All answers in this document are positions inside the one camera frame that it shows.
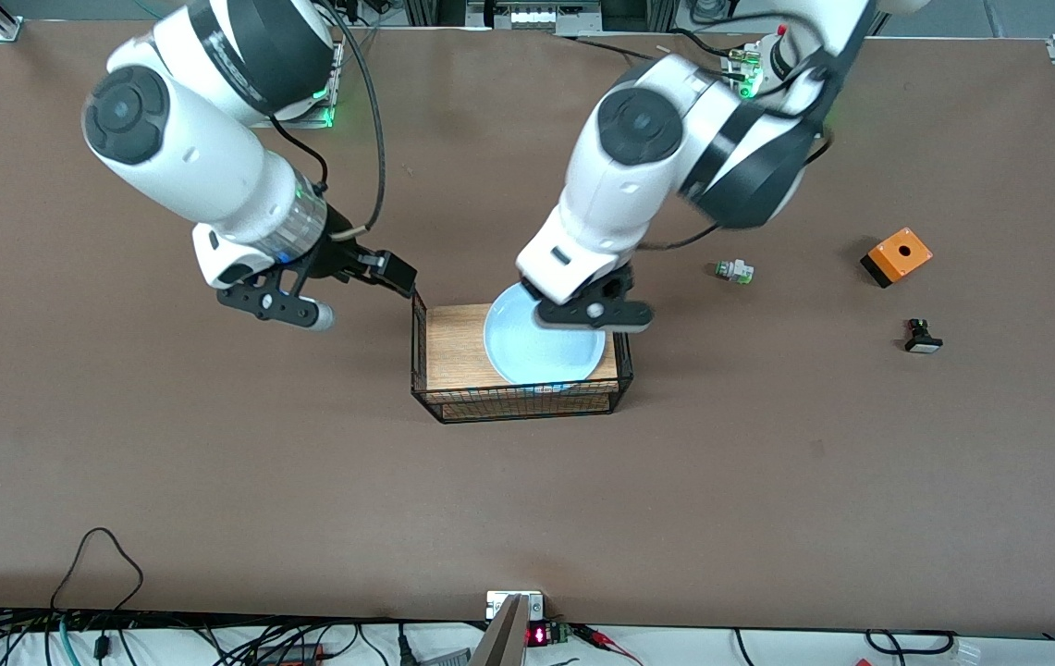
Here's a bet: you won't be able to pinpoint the looped thin black cable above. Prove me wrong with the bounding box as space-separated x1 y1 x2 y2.
50 527 145 616

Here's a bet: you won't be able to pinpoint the small white block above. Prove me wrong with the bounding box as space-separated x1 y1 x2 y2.
486 590 546 621

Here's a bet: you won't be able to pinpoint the light wooden board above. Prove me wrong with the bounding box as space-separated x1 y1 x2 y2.
425 303 620 393

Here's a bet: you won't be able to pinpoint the red wires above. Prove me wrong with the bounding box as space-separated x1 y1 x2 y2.
573 625 644 666

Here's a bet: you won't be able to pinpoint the black switch with white cap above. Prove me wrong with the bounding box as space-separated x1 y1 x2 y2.
903 317 944 354

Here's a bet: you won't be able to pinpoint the grey wedge-shaped bracket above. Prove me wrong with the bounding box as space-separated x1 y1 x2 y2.
470 595 531 666

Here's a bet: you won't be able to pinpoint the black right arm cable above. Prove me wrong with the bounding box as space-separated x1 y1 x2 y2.
268 0 389 237

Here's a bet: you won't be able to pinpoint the orange push button box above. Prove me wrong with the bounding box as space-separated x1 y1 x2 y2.
860 227 934 289

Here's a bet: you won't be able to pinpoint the black cable on table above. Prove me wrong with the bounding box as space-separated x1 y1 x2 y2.
553 33 676 64

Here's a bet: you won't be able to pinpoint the flat black box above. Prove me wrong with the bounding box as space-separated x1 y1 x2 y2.
250 643 325 665

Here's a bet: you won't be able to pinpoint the light blue plate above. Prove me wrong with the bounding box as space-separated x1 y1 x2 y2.
484 282 607 387

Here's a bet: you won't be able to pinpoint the white power strip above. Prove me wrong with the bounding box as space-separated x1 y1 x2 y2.
467 0 602 33

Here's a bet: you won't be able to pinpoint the black cable on white edge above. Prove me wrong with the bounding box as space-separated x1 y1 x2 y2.
865 629 958 655

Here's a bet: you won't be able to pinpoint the black wire basket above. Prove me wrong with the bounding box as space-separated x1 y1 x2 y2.
410 291 635 425

